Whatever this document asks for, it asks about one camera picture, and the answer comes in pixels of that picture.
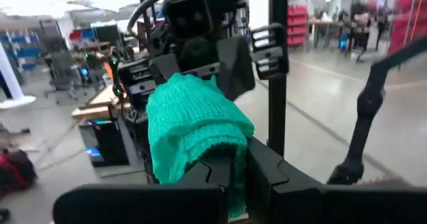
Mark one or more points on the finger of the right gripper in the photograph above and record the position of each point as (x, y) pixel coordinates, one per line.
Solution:
(165, 69)
(235, 67)

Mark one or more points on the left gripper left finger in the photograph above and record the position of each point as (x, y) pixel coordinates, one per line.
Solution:
(133, 205)

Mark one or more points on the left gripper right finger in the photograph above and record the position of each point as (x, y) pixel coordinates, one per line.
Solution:
(333, 205)

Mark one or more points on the green elastic bandage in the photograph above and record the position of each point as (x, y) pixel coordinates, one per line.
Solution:
(197, 117)

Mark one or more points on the wooden workbench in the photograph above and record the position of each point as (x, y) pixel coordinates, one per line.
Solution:
(96, 107)

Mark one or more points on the black computer tower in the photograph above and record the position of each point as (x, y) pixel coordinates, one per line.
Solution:
(103, 144)

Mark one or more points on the red shelf rack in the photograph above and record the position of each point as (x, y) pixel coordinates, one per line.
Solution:
(408, 20)
(297, 25)

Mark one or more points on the grey office chair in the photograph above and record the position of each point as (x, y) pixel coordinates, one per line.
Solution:
(63, 74)

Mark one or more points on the red and black crate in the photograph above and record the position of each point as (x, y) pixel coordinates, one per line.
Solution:
(15, 170)

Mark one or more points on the white round-base floor stand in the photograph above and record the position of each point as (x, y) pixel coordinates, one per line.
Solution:
(13, 97)

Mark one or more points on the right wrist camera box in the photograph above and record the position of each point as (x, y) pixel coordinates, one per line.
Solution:
(188, 15)

